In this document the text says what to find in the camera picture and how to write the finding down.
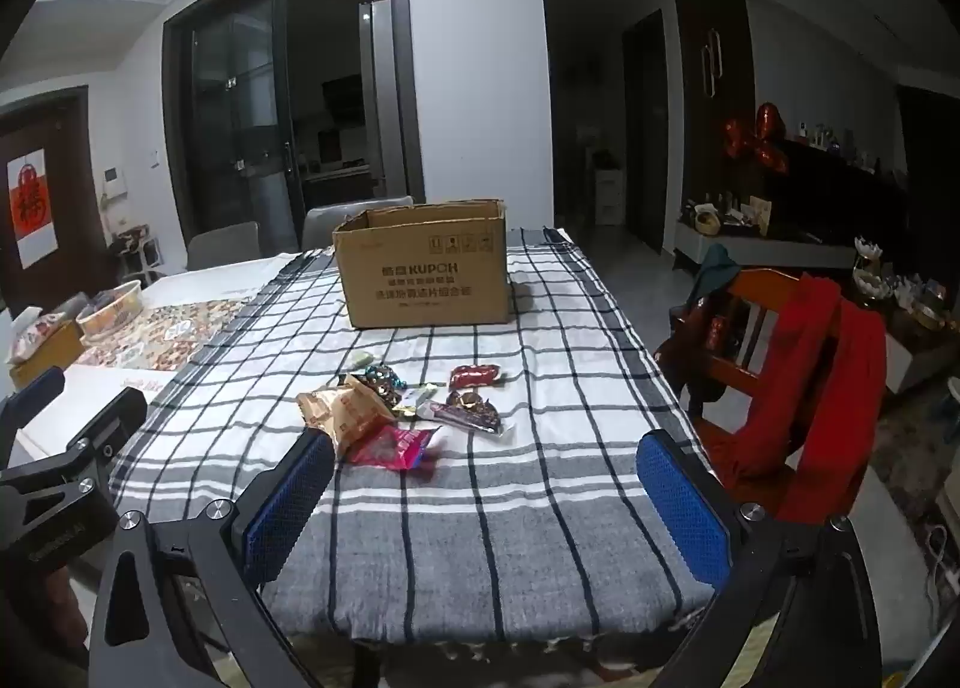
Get tall dark cabinet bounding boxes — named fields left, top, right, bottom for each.
left=671, top=0, right=758, bottom=239

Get red white door poster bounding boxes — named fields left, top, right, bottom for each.
left=7, top=149, right=59, bottom=269

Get small brown box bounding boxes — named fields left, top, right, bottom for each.
left=9, top=324, right=83, bottom=389

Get red wooden chair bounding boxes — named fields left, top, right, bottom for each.
left=656, top=266, right=890, bottom=501

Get white lotus ornament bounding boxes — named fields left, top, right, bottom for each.
left=855, top=238, right=887, bottom=299

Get dark snack packet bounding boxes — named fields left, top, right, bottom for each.
left=418, top=391, right=505, bottom=434

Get tan snack packet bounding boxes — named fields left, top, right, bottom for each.
left=296, top=374, right=398, bottom=460

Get green cloth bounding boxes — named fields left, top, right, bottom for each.
left=686, top=244, right=743, bottom=306

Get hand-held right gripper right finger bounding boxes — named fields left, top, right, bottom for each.
left=636, top=429, right=886, bottom=688

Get white low bench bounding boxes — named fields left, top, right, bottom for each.
left=673, top=219, right=860, bottom=269

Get dark room door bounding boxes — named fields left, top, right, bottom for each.
left=621, top=8, right=670, bottom=255

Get red foil balloons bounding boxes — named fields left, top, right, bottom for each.
left=724, top=103, right=792, bottom=175

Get red cloth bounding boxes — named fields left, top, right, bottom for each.
left=701, top=274, right=890, bottom=501

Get dark sideboard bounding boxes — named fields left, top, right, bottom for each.
left=765, top=136, right=908, bottom=246

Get brown entrance door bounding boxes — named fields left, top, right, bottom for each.
left=0, top=86, right=121, bottom=318

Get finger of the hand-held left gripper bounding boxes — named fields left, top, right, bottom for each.
left=0, top=386, right=149, bottom=503
left=0, top=365, right=67, bottom=464

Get floral tissue pack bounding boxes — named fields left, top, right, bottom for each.
left=7, top=309, right=68, bottom=363

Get grey dining chair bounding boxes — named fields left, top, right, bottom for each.
left=301, top=195, right=415, bottom=250
left=186, top=221, right=262, bottom=273

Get dark sliding glass door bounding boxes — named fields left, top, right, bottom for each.
left=163, top=0, right=425, bottom=269

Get black white checked tablecloth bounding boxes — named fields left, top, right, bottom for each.
left=109, top=226, right=721, bottom=648

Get white shoe rack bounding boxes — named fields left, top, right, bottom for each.
left=109, top=223, right=166, bottom=284

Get brown cardboard box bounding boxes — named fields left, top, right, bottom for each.
left=332, top=199, right=512, bottom=330

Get patterned table mat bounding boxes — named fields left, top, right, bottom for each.
left=75, top=298, right=260, bottom=372

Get pink snack packet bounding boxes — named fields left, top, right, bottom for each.
left=346, top=424, right=440, bottom=471

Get white hallway cabinet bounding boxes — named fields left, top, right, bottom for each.
left=592, top=166, right=625, bottom=228

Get red snack packet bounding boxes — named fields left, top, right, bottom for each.
left=448, top=362, right=505, bottom=389

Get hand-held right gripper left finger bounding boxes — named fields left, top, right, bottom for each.
left=88, top=425, right=336, bottom=688

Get yellow white snack bar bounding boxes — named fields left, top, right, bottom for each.
left=401, top=384, right=443, bottom=419

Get round food bowl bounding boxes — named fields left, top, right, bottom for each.
left=75, top=280, right=145, bottom=342

